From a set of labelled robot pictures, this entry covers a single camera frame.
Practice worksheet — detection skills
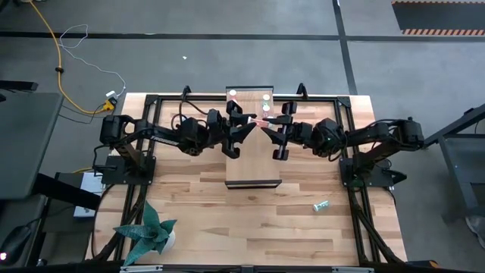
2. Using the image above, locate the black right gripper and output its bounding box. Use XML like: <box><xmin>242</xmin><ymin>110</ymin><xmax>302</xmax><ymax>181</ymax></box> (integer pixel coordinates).
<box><xmin>260</xmin><ymin>101</ymin><xmax>314</xmax><ymax>160</ymax></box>

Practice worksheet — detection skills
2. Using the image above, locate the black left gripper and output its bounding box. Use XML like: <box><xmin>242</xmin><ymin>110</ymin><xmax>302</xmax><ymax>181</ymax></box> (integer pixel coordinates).
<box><xmin>206</xmin><ymin>100</ymin><xmax>258</xmax><ymax>159</ymax></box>

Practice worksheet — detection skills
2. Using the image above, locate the green artificial plant white pot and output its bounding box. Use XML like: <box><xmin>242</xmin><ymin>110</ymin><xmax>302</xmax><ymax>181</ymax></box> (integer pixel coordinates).
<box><xmin>112</xmin><ymin>202</ymin><xmax>178</xmax><ymax>268</ymax></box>

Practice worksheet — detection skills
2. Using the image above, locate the silver aluminium bar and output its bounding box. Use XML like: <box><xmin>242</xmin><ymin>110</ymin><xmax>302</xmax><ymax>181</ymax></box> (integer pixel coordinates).
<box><xmin>332</xmin><ymin>266</ymin><xmax>375</xmax><ymax>273</ymax></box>
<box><xmin>120</xmin><ymin>264</ymin><xmax>164</xmax><ymax>273</ymax></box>

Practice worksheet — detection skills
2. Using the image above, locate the white power box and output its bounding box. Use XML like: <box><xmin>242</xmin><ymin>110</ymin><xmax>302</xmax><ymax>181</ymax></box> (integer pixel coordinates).
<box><xmin>73</xmin><ymin>171</ymin><xmax>105</xmax><ymax>219</ymax></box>

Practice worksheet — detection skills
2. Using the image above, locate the black metal stand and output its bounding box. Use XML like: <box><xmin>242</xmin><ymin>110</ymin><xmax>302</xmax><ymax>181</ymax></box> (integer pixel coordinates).
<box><xmin>424</xmin><ymin>102</ymin><xmax>485</xmax><ymax>221</ymax></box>

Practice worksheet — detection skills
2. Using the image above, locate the black desk leg bar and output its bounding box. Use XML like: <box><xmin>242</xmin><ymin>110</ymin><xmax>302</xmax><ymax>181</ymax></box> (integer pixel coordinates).
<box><xmin>32</xmin><ymin>172</ymin><xmax>102</xmax><ymax>212</ymax></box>

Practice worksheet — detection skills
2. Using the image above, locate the black mat hazard stripe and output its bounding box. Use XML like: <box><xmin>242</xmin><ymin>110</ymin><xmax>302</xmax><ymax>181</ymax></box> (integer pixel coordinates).
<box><xmin>391</xmin><ymin>0</ymin><xmax>485</xmax><ymax>37</ymax></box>

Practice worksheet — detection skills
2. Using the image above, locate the grey desk top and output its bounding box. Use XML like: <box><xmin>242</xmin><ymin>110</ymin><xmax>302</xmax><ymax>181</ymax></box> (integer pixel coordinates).
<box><xmin>0</xmin><ymin>90</ymin><xmax>64</xmax><ymax>201</ymax></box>

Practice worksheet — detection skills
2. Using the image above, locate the black flat bar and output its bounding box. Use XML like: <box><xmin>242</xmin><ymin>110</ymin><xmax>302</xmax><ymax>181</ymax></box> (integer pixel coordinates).
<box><xmin>0</xmin><ymin>80</ymin><xmax>39</xmax><ymax>93</ymax></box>

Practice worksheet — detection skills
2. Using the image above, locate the black computer mouse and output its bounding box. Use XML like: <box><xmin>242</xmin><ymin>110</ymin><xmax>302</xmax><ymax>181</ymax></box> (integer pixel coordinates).
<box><xmin>0</xmin><ymin>223</ymin><xmax>33</xmax><ymax>266</ymax></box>

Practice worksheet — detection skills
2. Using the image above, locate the wooden shelf black metal frame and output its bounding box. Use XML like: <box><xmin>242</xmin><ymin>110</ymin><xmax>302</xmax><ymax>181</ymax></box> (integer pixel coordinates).
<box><xmin>224</xmin><ymin>85</ymin><xmax>283</xmax><ymax>190</ymax></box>

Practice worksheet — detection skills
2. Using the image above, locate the black aluminium rig frame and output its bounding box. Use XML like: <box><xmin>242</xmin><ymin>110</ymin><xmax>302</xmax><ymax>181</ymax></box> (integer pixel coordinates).
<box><xmin>90</xmin><ymin>83</ymin><xmax>408</xmax><ymax>266</ymax></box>

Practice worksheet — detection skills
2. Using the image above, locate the thin white cable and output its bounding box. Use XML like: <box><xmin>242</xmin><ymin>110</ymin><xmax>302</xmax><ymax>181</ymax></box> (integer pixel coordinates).
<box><xmin>58</xmin><ymin>24</ymin><xmax>127</xmax><ymax>98</ymax></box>

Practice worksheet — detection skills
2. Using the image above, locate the yellow cable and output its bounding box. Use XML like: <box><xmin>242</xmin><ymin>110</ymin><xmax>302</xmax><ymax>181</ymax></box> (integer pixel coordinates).
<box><xmin>28</xmin><ymin>0</ymin><xmax>117</xmax><ymax>115</ymax></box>

